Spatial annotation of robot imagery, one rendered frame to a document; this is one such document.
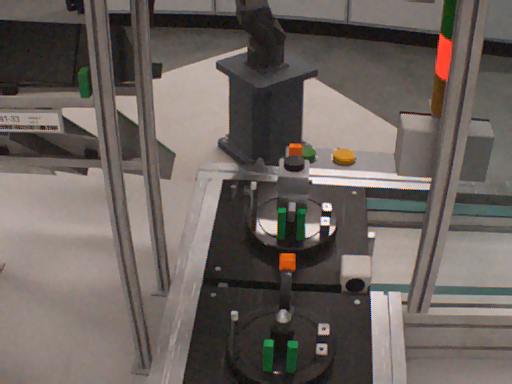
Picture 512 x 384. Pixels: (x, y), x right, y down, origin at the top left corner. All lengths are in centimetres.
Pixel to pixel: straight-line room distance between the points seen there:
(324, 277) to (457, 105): 36
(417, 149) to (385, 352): 27
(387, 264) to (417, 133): 34
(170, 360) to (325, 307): 23
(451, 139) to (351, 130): 76
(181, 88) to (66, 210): 52
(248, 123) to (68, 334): 55
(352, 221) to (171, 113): 64
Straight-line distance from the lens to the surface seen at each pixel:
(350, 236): 107
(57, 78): 79
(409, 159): 84
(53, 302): 115
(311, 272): 100
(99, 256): 122
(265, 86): 127
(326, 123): 156
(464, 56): 75
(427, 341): 103
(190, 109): 161
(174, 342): 93
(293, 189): 100
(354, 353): 90
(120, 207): 81
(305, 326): 90
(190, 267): 104
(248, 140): 137
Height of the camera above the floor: 165
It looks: 36 degrees down
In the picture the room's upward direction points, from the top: straight up
